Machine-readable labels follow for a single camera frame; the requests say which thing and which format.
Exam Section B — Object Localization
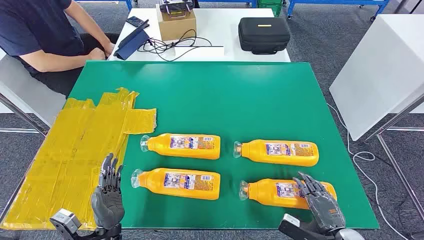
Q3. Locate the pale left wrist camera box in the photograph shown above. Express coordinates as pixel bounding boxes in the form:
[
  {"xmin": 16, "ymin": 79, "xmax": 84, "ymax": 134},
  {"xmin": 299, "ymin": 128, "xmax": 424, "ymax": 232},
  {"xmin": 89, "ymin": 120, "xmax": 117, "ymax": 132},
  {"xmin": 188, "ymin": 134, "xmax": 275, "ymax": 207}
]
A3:
[{"xmin": 49, "ymin": 208, "xmax": 82, "ymax": 240}]

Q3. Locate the white bench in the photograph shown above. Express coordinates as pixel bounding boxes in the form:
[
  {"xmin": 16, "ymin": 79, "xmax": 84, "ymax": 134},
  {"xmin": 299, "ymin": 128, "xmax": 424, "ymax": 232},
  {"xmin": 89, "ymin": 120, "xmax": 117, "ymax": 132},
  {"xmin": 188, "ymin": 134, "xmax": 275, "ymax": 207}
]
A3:
[{"xmin": 0, "ymin": 49, "xmax": 67, "ymax": 128}]

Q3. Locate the white floor cable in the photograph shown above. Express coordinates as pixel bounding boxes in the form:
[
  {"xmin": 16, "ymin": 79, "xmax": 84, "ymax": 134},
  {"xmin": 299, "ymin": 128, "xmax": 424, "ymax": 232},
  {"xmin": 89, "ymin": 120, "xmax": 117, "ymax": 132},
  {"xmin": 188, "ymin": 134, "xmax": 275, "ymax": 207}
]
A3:
[{"xmin": 326, "ymin": 102, "xmax": 412, "ymax": 240}]

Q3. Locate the white table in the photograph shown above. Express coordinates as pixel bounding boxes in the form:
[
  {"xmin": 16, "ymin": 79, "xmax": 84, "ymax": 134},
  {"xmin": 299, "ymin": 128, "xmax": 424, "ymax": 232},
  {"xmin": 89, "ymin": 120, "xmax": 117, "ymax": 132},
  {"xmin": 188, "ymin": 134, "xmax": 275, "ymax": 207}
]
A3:
[{"xmin": 108, "ymin": 7, "xmax": 292, "ymax": 63}]

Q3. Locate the person's right hand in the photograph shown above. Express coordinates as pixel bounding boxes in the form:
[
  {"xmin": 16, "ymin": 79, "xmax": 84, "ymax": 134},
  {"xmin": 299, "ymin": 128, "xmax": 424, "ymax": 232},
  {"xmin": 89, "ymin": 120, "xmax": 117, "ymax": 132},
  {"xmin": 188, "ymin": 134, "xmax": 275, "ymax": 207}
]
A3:
[{"xmin": 86, "ymin": 47, "xmax": 107, "ymax": 61}]

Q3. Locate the brown cardboard box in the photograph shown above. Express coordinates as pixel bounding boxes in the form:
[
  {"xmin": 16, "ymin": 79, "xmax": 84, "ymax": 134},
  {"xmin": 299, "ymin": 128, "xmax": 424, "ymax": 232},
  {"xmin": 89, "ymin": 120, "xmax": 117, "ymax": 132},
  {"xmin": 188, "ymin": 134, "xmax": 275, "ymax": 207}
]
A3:
[{"xmin": 156, "ymin": 3, "xmax": 197, "ymax": 42}]

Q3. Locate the green plastic crate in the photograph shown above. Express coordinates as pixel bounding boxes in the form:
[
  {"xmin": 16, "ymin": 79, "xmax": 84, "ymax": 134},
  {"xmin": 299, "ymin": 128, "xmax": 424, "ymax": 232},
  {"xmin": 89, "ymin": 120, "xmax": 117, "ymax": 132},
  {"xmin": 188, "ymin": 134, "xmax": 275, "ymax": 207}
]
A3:
[{"xmin": 257, "ymin": 0, "xmax": 286, "ymax": 17}]

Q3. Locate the person's left hand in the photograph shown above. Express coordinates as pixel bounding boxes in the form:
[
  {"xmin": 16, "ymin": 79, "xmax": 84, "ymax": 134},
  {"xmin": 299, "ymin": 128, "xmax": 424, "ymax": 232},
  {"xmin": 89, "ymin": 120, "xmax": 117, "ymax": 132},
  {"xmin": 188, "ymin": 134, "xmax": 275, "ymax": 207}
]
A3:
[{"xmin": 101, "ymin": 40, "xmax": 116, "ymax": 58}]

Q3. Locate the large white tabletop panel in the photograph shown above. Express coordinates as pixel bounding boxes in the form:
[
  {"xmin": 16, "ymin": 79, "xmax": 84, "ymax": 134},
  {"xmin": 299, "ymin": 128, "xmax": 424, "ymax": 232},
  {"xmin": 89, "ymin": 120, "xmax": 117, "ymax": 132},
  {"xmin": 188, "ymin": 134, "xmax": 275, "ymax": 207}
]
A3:
[{"xmin": 329, "ymin": 13, "xmax": 424, "ymax": 142}]

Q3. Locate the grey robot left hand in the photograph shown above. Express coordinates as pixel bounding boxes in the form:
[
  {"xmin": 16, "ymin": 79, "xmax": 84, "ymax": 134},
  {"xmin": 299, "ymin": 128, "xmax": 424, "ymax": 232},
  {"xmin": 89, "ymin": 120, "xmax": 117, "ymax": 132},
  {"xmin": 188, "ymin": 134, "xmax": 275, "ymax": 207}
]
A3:
[{"xmin": 91, "ymin": 152, "xmax": 126, "ymax": 230}]

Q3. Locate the yellow taped plastic sheet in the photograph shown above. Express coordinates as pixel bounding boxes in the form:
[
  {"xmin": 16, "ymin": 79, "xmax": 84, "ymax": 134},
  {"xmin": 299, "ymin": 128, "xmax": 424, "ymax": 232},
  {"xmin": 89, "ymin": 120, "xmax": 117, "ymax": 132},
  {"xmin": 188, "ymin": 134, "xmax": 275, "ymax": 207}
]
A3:
[{"xmin": 0, "ymin": 87, "xmax": 157, "ymax": 231}]

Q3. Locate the metal bench leg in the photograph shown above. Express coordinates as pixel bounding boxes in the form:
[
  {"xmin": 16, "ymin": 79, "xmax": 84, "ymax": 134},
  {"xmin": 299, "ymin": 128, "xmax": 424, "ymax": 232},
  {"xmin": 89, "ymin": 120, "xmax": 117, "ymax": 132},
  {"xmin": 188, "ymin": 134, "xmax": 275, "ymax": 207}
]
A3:
[{"xmin": 0, "ymin": 92, "xmax": 51, "ymax": 137}]

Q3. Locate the black cable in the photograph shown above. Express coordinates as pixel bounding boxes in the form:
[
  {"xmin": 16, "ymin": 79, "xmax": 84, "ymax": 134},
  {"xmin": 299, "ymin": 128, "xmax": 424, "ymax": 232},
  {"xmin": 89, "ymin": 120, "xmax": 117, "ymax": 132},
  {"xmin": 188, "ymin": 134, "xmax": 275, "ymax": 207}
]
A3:
[{"xmin": 137, "ymin": 29, "xmax": 224, "ymax": 63}]

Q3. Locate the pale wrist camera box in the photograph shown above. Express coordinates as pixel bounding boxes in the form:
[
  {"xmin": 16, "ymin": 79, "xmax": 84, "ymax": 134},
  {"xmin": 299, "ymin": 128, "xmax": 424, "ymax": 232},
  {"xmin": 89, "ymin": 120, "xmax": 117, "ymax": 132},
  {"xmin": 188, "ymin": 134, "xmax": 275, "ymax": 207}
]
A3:
[
  {"xmin": 278, "ymin": 213, "xmax": 321, "ymax": 240},
  {"xmin": 49, "ymin": 208, "xmax": 82, "ymax": 240}
]

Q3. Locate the green table board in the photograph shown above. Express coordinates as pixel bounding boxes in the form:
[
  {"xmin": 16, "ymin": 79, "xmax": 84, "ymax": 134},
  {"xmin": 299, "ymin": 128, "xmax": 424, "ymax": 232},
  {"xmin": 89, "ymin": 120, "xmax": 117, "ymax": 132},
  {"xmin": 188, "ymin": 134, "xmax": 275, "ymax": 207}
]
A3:
[{"xmin": 64, "ymin": 60, "xmax": 380, "ymax": 230}]

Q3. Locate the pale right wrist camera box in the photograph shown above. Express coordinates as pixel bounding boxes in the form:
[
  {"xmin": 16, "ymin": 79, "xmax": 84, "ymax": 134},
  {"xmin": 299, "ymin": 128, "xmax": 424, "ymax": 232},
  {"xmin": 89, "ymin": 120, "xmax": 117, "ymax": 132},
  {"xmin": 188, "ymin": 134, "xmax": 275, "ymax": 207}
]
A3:
[{"xmin": 278, "ymin": 213, "xmax": 321, "ymax": 240}]

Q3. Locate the person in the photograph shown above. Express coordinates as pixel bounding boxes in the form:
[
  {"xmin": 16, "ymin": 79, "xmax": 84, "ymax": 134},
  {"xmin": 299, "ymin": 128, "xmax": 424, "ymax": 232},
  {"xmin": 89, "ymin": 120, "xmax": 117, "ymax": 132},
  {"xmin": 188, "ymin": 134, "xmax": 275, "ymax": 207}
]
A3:
[{"xmin": 0, "ymin": 0, "xmax": 116, "ymax": 97}]

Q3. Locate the black silver device with handle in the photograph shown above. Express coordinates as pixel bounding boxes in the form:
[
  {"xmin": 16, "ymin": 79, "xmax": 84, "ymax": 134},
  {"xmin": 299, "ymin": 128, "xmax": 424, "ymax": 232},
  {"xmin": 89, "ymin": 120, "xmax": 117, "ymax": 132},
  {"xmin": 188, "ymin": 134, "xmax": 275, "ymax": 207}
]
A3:
[{"xmin": 159, "ymin": 0, "xmax": 194, "ymax": 18}]

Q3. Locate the metal table frame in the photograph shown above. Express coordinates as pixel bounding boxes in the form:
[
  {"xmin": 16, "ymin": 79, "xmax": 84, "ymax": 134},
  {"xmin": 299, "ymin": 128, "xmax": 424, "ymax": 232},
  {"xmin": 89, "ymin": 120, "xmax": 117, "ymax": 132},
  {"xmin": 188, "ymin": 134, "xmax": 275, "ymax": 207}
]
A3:
[{"xmin": 364, "ymin": 94, "xmax": 424, "ymax": 220}]

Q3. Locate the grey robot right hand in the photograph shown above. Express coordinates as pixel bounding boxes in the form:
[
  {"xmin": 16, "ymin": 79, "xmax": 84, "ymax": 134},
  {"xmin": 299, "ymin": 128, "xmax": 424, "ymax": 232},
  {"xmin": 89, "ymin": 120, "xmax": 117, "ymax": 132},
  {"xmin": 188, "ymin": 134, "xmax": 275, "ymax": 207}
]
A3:
[{"xmin": 292, "ymin": 171, "xmax": 347, "ymax": 234}]

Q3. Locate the orange detergent bottle clear cap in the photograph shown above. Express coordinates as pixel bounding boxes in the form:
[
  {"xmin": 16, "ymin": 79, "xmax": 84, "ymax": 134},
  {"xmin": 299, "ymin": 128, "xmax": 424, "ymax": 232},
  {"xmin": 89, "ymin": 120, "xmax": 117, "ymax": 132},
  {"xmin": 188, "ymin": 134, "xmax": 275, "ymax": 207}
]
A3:
[
  {"xmin": 140, "ymin": 133, "xmax": 222, "ymax": 161},
  {"xmin": 238, "ymin": 178, "xmax": 338, "ymax": 211},
  {"xmin": 233, "ymin": 139, "xmax": 320, "ymax": 168},
  {"xmin": 130, "ymin": 167, "xmax": 222, "ymax": 201}
]

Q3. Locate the black smartphone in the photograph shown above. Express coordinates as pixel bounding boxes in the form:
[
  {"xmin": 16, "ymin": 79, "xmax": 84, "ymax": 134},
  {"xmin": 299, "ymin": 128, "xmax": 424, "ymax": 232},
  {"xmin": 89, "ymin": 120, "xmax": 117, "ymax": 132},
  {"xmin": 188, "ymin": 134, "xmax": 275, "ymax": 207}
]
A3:
[{"xmin": 125, "ymin": 15, "xmax": 145, "ymax": 28}]

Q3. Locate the dark blue tablet folder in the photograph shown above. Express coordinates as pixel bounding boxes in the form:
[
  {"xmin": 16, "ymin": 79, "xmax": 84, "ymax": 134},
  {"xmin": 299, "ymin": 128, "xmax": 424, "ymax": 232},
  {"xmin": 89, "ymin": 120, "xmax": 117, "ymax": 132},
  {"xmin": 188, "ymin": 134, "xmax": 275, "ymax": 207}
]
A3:
[{"xmin": 113, "ymin": 19, "xmax": 151, "ymax": 61}]

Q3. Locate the blue metal rack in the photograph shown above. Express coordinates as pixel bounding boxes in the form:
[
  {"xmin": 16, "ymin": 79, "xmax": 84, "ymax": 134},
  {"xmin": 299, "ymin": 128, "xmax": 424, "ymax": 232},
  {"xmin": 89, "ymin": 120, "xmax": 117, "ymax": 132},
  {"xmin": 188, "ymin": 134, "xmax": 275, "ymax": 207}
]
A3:
[{"xmin": 286, "ymin": 0, "xmax": 391, "ymax": 21}]

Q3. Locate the black zip carrying case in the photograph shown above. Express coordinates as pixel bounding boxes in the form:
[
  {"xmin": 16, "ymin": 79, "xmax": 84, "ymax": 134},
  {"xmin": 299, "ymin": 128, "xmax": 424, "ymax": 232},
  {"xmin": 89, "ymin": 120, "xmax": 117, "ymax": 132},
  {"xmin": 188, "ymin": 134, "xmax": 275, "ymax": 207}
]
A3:
[{"xmin": 238, "ymin": 17, "xmax": 291, "ymax": 56}]

